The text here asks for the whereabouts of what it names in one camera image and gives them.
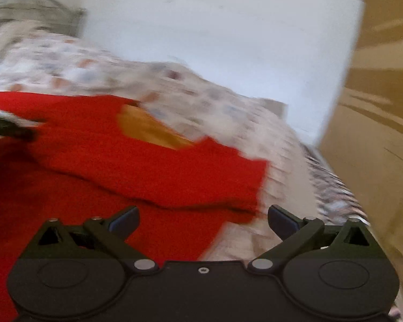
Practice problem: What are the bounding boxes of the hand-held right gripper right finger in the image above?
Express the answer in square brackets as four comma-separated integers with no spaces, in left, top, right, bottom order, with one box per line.
[248,204,382,273]

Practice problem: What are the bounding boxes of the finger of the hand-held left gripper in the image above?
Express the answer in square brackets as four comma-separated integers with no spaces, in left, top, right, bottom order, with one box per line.
[0,116,38,142]

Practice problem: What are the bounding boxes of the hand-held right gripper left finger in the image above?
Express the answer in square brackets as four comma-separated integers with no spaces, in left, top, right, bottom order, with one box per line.
[27,206,159,274]

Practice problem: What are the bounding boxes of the red shirt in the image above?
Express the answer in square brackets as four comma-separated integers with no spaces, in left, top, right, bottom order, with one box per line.
[0,91,270,322]

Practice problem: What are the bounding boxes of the striped blanket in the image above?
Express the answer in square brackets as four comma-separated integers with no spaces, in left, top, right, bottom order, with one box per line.
[299,141,372,226]

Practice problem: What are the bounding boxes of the metal bed headboard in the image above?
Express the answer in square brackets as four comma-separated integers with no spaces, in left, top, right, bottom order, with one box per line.
[0,0,88,38]

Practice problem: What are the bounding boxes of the floral bed sheet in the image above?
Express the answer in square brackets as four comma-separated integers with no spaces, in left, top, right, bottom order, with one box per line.
[0,20,370,263]

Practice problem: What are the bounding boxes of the wooden wardrobe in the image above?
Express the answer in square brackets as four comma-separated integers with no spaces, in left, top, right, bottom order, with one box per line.
[319,0,403,322]

